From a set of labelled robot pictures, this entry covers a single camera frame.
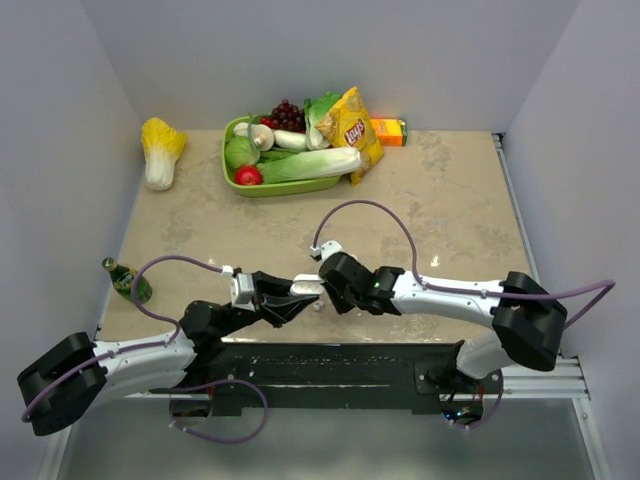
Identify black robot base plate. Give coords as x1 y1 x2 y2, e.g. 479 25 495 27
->
172 343 499 416

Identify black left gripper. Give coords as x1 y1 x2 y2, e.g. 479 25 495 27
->
216 271 318 338

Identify beige mushroom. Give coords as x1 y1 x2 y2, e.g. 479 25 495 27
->
233 122 275 152

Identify yellow Lays chip bag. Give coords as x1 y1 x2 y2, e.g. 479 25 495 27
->
313 86 384 186

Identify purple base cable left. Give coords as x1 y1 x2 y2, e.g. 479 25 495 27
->
168 377 269 444

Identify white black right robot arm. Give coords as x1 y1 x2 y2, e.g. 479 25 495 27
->
319 251 567 393

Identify red apple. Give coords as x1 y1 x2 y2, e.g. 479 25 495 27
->
234 165 263 186

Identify white radish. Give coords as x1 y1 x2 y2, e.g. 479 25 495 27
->
273 130 308 152

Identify aluminium frame rail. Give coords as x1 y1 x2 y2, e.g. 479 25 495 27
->
491 134 589 400

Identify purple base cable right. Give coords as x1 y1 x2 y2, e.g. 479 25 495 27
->
447 369 506 431

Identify orange juice carton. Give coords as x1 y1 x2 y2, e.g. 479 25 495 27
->
371 118 408 147

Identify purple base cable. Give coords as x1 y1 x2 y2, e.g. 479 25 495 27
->
168 377 269 444
447 369 506 431

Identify dark red grapes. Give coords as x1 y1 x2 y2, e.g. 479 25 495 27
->
259 99 306 133

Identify green glass bottle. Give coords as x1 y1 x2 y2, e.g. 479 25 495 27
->
101 257 153 304

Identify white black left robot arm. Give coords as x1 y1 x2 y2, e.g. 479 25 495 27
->
17 272 324 436

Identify green leafy lettuce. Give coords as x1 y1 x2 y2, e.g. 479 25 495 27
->
304 92 342 151

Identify long green white cabbage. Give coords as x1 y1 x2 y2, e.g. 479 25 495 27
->
257 147 362 184

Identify green plastic basket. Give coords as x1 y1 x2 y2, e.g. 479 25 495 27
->
220 116 341 198

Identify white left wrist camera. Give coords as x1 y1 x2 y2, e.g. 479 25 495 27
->
222 265 256 311

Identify yellow napa cabbage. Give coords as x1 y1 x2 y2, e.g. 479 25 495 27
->
141 117 188 191

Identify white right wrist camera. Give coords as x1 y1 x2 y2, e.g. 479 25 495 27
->
310 240 343 262

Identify round green cabbage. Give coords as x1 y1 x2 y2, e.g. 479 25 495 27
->
224 136 260 170

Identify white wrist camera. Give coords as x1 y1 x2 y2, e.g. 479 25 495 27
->
222 265 256 311
310 240 343 262

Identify white earbud charging case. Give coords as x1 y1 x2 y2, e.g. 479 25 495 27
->
290 274 325 296

